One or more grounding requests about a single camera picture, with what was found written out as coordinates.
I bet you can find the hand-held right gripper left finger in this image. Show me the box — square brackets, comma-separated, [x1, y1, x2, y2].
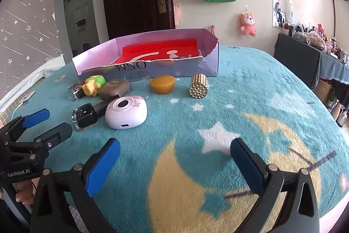
[30, 138, 121, 233]

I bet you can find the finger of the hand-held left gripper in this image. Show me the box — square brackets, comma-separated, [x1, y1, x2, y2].
[0, 109, 51, 144]
[5, 123, 74, 166]

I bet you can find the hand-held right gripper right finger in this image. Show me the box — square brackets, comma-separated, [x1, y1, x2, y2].
[230, 138, 319, 233]

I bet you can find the black nail polish bottle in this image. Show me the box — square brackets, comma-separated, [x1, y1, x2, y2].
[72, 95, 120, 133]

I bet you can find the glitter nail polish bottle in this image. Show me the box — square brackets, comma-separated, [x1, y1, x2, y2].
[69, 82, 87, 101]

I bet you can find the white pink round device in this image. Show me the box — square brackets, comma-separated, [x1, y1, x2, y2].
[105, 95, 148, 130]

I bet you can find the green-hooded bear toy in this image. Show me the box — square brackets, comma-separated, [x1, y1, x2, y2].
[82, 75, 106, 97]

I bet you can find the gold studded cylinder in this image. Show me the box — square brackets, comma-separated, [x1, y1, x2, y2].
[189, 73, 209, 99]

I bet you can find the clear plastic cup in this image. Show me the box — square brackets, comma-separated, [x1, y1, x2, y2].
[124, 71, 152, 99]

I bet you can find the purple cardboard box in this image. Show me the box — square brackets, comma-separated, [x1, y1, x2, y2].
[72, 28, 220, 83]

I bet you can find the person's left hand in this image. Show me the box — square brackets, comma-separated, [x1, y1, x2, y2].
[15, 181, 37, 206]

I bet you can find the teal moon star blanket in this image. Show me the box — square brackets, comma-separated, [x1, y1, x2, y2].
[5, 45, 349, 233]

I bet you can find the woven basket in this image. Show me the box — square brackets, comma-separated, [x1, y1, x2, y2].
[314, 79, 332, 103]

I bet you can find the table with blue cloth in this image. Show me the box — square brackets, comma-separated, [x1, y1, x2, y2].
[273, 32, 349, 102]

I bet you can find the red paper box lining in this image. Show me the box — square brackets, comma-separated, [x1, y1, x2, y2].
[110, 38, 204, 66]

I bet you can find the pink plush toy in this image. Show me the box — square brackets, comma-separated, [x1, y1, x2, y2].
[240, 13, 257, 38]

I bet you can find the pink plush by door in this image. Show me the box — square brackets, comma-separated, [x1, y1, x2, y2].
[173, 2, 182, 29]

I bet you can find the white charger cable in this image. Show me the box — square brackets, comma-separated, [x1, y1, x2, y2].
[11, 90, 36, 116]

